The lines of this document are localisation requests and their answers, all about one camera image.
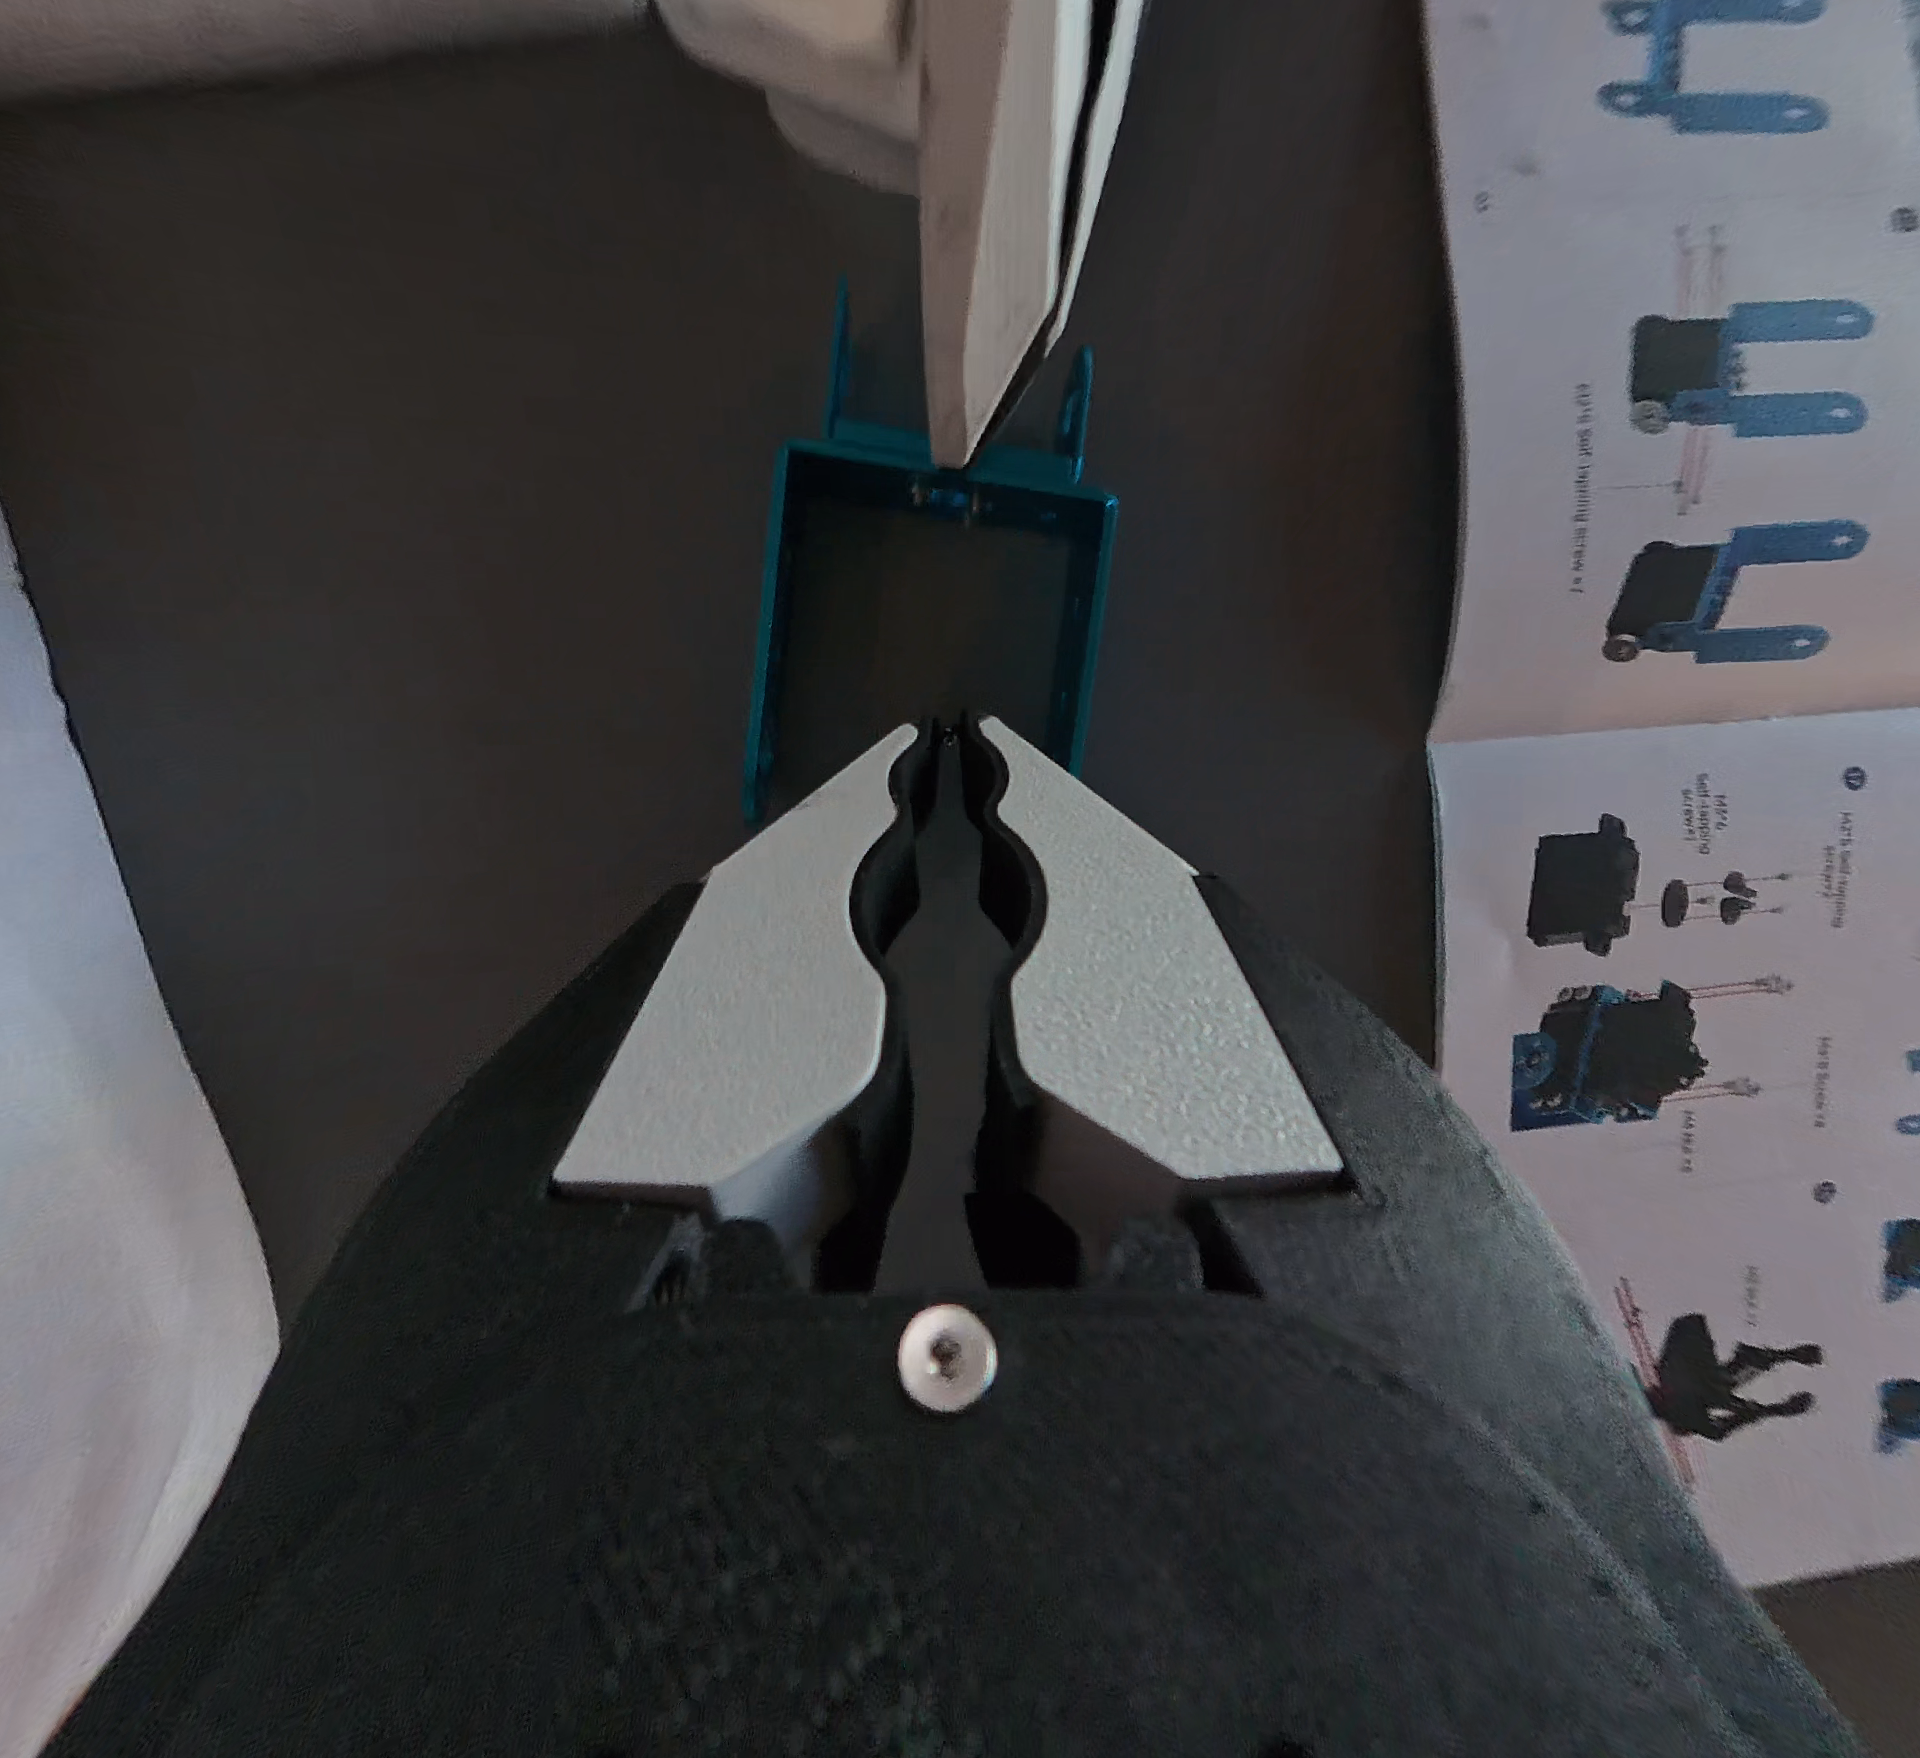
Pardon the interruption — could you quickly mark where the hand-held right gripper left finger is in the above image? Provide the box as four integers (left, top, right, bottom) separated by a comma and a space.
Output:
552, 720, 941, 1238

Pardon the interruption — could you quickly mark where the blue metal U bracket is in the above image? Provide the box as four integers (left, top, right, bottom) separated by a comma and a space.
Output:
823, 276, 1099, 501
739, 438, 1122, 824

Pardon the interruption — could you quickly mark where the dark desk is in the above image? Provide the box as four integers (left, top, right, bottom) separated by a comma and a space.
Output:
0, 0, 1920, 1758

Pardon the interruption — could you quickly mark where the person's white clothing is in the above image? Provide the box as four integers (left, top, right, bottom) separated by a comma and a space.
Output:
0, 510, 285, 1758

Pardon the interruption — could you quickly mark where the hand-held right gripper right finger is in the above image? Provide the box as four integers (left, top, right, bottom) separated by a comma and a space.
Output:
967, 713, 1348, 1229

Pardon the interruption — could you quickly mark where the open assembly instruction manual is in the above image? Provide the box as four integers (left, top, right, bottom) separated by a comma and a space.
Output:
1409, 0, 1920, 1588

